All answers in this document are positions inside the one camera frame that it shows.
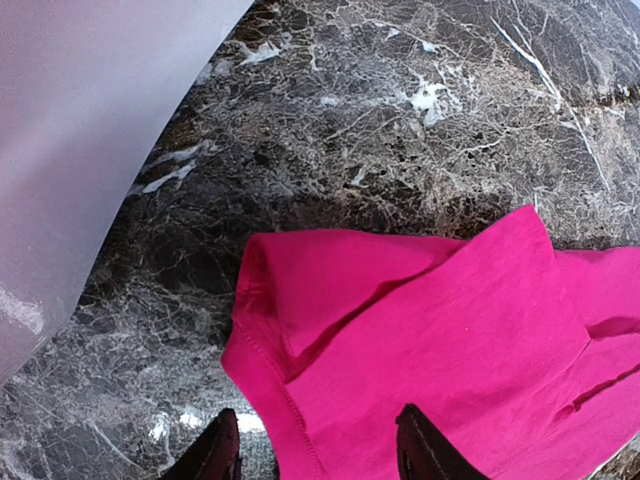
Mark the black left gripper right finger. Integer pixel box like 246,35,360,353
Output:
396,404,488,480

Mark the white plastic laundry bin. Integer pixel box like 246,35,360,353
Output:
1,0,249,379

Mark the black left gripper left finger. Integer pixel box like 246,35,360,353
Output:
160,408,242,480

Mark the red t-shirt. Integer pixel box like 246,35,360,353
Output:
222,206,639,479

